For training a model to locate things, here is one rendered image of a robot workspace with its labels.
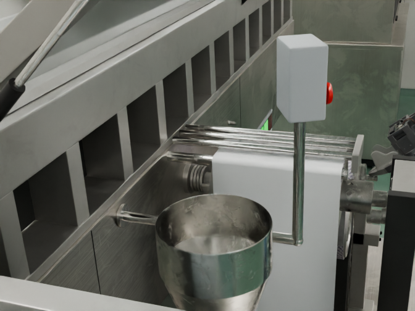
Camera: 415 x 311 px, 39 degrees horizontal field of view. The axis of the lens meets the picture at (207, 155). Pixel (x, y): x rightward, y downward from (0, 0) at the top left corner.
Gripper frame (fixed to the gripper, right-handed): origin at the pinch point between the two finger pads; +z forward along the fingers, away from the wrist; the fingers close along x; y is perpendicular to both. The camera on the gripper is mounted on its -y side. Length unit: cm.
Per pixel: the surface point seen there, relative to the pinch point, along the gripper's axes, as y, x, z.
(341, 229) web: 0.0, 20.3, 6.8
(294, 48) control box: 40, 61, -23
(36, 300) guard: 39, 100, -6
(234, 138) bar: 31.1, 30.7, 7.1
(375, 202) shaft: 4.9, 28.5, -6.1
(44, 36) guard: 55, 92, -17
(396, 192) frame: 10.5, 44.0, -15.7
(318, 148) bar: 20.3, 30.6, -4.9
